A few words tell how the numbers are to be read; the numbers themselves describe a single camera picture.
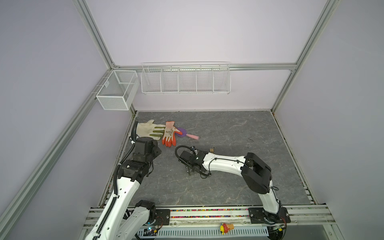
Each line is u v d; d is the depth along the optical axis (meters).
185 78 0.98
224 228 0.68
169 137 1.02
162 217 0.74
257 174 0.49
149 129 1.09
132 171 0.49
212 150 0.99
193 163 0.64
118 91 1.01
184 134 1.06
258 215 0.74
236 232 0.71
